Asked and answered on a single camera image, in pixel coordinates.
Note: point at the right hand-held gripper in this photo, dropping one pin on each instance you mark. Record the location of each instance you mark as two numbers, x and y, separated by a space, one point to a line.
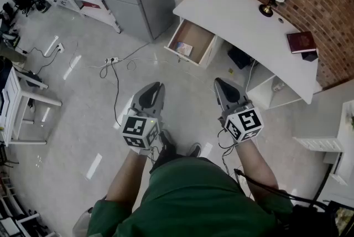
247 119

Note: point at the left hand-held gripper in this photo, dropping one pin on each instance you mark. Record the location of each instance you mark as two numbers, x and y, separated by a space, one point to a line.
134 126

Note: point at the blue white bandage box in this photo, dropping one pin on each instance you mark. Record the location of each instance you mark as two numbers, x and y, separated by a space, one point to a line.
184 48

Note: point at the white wooden drawer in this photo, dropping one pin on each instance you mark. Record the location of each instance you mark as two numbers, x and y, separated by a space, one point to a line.
193 39

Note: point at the person's left forearm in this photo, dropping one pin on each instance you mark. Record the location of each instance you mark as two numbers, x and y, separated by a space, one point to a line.
124 177

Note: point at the person's right forearm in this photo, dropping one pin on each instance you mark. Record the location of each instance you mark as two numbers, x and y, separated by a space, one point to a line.
254 166

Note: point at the black computer case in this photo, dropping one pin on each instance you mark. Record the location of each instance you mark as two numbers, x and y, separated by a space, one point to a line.
239 57

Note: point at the person's left shoe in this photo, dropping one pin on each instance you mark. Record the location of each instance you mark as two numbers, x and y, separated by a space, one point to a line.
165 137

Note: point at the person's shoe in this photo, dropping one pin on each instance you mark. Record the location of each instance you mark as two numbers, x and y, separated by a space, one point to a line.
165 137
194 149

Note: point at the white power strip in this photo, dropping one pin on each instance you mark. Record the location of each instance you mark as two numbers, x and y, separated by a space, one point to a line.
112 59

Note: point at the person's black trousers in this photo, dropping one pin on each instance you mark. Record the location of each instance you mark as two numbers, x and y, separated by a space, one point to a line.
166 155

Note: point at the person's right shoe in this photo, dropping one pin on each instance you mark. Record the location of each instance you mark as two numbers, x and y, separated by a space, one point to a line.
194 149

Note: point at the white desk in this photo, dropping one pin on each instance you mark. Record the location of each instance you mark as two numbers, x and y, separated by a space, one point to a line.
243 28

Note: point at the dark red book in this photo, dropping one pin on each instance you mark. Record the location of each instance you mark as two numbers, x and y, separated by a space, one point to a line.
301 41

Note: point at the grey desk grommet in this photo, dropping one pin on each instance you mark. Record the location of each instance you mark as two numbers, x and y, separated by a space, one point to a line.
281 20

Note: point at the white floor socket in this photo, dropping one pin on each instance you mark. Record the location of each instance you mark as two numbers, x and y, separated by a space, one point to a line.
60 47

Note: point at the person's green shirt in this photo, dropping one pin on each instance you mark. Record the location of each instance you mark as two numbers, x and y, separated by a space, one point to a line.
190 202

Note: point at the red packet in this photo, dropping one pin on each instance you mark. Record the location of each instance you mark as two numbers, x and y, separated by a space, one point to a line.
89 5

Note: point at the white shelf unit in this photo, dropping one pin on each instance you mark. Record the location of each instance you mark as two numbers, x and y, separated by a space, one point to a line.
329 144

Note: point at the dark blue bag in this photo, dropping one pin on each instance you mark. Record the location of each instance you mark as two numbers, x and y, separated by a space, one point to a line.
31 78

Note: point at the small green plant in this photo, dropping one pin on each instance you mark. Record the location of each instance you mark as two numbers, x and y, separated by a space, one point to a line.
352 121

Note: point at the black backpack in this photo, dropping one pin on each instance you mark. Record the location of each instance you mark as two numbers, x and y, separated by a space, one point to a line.
309 220

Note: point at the white slatted furniture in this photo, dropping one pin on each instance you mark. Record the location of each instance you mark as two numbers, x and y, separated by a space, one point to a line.
16 219

